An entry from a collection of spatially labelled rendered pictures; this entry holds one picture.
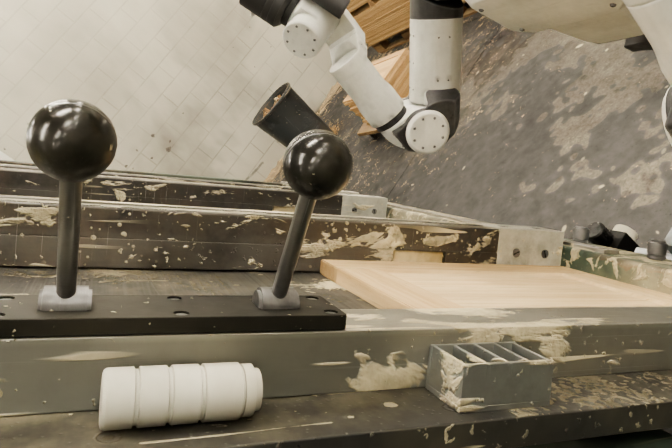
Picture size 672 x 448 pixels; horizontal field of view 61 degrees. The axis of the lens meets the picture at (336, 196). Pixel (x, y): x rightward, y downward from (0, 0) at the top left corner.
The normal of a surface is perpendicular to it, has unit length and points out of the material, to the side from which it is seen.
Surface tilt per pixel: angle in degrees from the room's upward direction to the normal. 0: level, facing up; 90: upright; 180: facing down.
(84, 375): 90
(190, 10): 90
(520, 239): 90
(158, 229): 90
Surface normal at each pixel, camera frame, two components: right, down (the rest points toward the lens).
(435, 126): 0.16, 0.35
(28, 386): 0.38, 0.08
